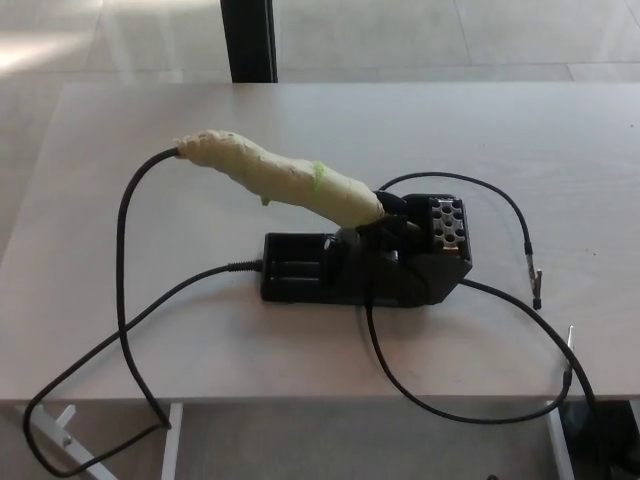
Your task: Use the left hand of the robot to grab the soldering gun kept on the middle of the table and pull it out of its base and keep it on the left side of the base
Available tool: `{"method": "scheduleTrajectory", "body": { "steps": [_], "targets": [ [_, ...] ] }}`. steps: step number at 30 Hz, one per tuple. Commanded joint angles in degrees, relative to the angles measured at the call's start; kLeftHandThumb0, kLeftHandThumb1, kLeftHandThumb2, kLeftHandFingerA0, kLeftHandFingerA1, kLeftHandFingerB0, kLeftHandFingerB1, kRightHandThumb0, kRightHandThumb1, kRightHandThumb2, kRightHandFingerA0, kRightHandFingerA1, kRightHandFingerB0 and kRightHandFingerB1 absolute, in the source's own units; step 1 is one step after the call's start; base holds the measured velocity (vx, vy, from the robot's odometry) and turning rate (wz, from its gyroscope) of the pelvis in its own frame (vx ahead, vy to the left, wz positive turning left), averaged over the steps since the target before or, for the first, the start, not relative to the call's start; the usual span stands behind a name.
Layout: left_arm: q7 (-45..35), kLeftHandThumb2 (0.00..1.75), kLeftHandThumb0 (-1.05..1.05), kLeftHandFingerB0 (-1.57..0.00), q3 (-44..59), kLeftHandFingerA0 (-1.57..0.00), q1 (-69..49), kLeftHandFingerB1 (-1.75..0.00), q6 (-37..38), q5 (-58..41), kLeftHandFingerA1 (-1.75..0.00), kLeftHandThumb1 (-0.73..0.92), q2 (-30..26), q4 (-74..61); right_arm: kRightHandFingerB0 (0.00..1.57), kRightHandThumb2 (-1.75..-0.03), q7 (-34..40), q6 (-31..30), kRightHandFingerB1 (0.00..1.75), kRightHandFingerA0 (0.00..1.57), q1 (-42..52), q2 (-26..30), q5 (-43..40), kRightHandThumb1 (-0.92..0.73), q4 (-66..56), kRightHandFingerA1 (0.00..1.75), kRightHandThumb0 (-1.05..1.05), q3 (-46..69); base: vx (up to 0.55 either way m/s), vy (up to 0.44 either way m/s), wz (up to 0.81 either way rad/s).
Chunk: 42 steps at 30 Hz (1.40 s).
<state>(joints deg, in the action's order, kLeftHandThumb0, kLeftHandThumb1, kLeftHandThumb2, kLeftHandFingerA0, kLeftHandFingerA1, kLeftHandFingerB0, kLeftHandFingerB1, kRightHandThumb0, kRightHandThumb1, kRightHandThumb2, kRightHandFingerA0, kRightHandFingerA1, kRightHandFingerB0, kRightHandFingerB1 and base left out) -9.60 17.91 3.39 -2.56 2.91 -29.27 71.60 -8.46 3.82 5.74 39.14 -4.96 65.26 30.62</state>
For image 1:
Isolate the cream tape-wrapped soldering iron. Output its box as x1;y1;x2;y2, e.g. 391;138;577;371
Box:
172;128;390;232

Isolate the black soldering iron cable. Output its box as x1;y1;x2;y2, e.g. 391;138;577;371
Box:
116;144;179;431

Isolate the black soldering iron stand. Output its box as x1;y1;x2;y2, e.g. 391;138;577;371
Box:
260;192;474;306

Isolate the black vertical pillar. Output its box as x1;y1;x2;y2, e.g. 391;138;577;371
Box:
219;0;279;84

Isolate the white upright table leg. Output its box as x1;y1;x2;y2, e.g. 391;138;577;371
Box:
160;402;184;480
545;399;577;480

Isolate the white slanted table leg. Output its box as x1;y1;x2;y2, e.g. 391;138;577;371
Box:
13;403;117;480

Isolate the black object under table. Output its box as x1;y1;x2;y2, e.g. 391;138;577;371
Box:
558;398;640;480

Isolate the black stand power cable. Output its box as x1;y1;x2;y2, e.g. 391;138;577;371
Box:
22;258;264;479

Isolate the black cable off table edge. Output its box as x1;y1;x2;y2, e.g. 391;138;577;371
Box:
460;279;601;407

